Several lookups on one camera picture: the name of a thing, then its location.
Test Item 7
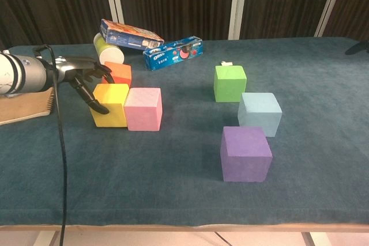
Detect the orange blue cracker box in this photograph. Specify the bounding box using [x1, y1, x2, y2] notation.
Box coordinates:
[99, 18, 165, 51]

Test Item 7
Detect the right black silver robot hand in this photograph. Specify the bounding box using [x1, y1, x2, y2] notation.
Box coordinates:
[345, 41, 369, 55]

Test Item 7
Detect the black left hand cable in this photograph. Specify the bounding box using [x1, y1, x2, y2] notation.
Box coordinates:
[33, 43, 69, 246]

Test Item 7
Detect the yellow-green canister white lid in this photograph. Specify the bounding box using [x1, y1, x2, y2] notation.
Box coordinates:
[93, 32, 125, 65]

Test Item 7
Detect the yellow foam cube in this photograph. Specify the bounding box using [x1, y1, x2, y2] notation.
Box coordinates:
[90, 83, 130, 128]

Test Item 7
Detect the green foam cube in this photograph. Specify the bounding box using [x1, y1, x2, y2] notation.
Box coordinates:
[213, 65, 247, 103]

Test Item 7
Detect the dark teal table cloth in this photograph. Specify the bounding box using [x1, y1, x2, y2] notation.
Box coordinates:
[0, 37, 369, 226]

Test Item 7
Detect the light blue foam cube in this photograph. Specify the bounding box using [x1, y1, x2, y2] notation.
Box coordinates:
[237, 92, 283, 138]

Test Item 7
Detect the pink foam cube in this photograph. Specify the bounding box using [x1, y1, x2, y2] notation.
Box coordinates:
[123, 87, 163, 131]

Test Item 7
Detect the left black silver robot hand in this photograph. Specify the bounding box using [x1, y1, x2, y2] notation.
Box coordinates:
[53, 55, 115, 115]

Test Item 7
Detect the blue Oreo cookie box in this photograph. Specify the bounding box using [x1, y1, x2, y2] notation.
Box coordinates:
[142, 36, 204, 71]

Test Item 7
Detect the orange foam cube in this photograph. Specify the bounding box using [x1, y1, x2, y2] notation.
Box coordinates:
[101, 61, 133, 88]

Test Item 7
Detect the brown spiral notebook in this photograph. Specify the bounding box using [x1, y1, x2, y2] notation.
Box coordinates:
[0, 86, 55, 126]

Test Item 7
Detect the purple foam cube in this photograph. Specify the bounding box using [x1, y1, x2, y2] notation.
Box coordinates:
[220, 126, 273, 183]

